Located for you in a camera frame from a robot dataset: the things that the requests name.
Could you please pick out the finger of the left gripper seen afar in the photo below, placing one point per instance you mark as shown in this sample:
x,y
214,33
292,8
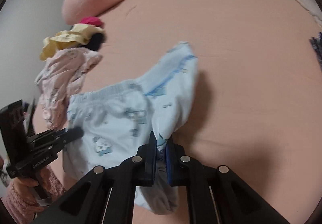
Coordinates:
x,y
68,135

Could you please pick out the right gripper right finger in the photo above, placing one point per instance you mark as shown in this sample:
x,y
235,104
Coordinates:
x,y
216,195

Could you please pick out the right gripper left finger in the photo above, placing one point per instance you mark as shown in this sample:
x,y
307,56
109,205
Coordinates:
x,y
105,195

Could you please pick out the light blue printed pajama pants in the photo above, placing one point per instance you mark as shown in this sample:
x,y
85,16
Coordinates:
x,y
118,119

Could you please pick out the left hand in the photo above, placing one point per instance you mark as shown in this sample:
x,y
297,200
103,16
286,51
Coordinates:
x,y
23,188

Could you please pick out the pink fuzzy sleeve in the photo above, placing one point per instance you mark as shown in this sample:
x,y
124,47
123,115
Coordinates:
x,y
20,202

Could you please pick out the pink printed garment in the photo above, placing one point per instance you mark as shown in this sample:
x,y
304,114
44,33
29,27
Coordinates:
x,y
63,75

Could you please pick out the yellow garment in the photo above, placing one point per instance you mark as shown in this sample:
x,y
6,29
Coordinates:
x,y
80,34

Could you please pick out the black small garment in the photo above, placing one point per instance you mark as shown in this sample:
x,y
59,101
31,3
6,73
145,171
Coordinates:
x,y
95,42

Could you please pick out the magenta garment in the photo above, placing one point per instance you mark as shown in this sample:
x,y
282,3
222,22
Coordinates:
x,y
92,21

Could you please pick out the dark navy garment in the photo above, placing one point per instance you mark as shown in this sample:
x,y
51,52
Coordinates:
x,y
316,44

